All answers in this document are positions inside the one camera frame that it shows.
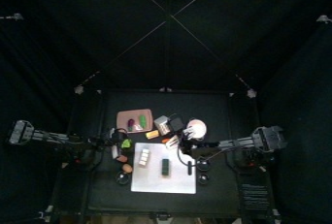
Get toy cleaver cream blade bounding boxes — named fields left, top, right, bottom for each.
left=164, top=134, right=187, bottom=150

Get white sliced toy roll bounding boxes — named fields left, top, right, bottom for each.
left=137, top=148, right=151, bottom=168

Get yellow topped white block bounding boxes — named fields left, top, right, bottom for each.
left=144, top=130, right=160, bottom=140

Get small clear glass jar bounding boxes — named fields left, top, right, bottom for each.
left=195, top=158, right=211, bottom=173
left=115, top=172, right=131, bottom=185
left=196, top=173, right=211, bottom=184

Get sushi block red centre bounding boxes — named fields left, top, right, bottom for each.
left=160, top=158, right=171, bottom=176

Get pink cutting board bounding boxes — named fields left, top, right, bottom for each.
left=115, top=109, right=153, bottom=134

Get white knife block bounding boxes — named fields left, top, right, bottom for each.
left=152, top=114, right=174, bottom=136

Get white cutting mat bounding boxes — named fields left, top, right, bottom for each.
left=129, top=142, right=198, bottom=195

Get white text label sticker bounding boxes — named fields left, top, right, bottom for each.
left=241, top=183, right=270, bottom=212

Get cream pot black handle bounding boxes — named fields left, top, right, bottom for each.
left=186, top=118, right=207, bottom=140

